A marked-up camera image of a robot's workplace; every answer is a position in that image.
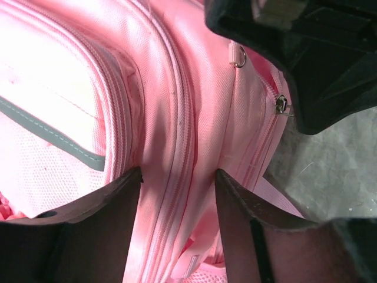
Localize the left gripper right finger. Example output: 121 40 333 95
215 169 376 282

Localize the pink student backpack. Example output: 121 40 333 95
1 1 297 282

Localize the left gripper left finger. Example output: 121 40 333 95
1 167 143 282

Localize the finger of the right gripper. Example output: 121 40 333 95
204 1 376 135

